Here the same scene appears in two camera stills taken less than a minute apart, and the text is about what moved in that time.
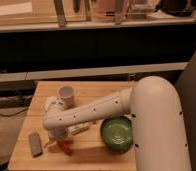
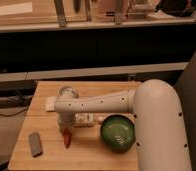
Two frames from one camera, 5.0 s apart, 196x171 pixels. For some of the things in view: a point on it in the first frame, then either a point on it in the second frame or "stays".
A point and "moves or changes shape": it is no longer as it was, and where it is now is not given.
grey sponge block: [35, 143] stays
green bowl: [117, 133] stays
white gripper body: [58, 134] -> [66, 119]
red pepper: [64, 145] moves or changes shape
